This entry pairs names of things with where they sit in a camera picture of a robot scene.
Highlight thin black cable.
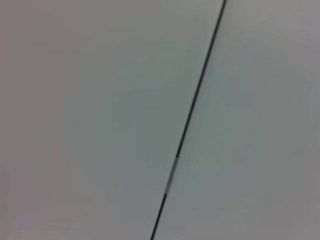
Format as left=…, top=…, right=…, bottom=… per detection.
left=149, top=0, right=228, bottom=240

